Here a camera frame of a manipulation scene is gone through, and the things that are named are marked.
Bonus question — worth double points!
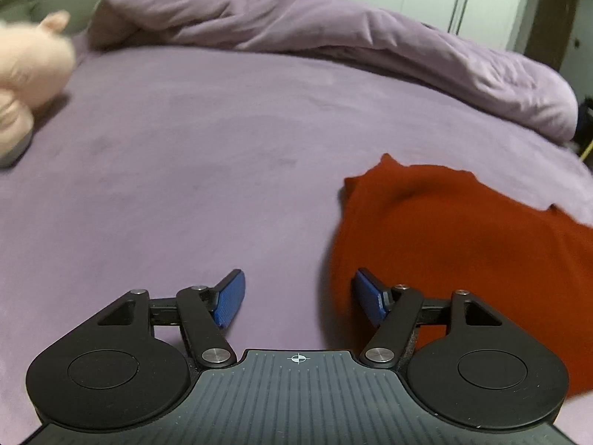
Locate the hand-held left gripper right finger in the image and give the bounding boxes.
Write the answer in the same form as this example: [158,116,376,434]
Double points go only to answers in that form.
[354,267,504,370]

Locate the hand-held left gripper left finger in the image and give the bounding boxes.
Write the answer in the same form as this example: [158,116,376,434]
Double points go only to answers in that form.
[95,268,246,369]

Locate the rust red buttoned cardigan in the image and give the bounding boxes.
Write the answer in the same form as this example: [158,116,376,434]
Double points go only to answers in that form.
[327,153,593,400]

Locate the purple bed sheet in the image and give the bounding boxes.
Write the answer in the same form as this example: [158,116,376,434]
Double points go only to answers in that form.
[0,32,593,372]

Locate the purple duvet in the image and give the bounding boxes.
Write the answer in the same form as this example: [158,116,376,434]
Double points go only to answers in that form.
[87,0,580,144]

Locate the pink plush toy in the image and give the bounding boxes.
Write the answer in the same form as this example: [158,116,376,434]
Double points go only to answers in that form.
[0,9,77,169]

